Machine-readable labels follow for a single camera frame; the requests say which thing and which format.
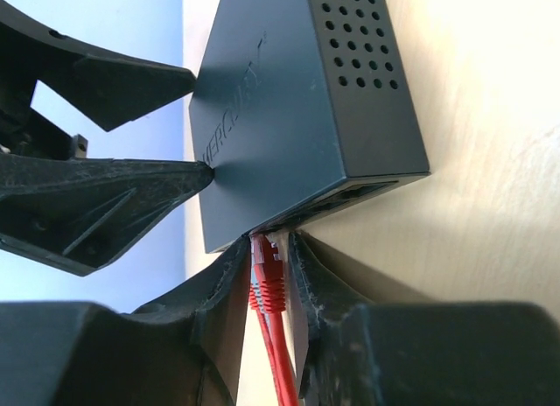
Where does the grey patch cable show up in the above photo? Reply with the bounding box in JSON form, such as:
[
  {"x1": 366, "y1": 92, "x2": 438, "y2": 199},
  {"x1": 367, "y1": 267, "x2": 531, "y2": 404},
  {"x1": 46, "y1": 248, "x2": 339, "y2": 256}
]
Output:
[{"x1": 248, "y1": 274, "x2": 275, "y2": 333}]

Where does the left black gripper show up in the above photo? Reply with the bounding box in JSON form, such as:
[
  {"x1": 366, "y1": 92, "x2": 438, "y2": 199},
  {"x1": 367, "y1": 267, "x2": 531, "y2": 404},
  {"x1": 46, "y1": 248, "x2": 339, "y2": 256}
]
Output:
[{"x1": 1, "y1": 1, "x2": 214, "y2": 277}]

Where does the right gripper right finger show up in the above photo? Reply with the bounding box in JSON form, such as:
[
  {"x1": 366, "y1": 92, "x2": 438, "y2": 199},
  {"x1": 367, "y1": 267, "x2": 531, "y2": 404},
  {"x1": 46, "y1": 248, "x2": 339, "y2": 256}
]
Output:
[{"x1": 288, "y1": 232, "x2": 559, "y2": 405}]

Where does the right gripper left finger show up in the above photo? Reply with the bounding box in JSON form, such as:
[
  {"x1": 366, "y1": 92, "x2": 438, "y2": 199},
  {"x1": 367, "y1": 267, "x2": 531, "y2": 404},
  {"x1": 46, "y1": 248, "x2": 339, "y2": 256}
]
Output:
[{"x1": 1, "y1": 237, "x2": 250, "y2": 405}]

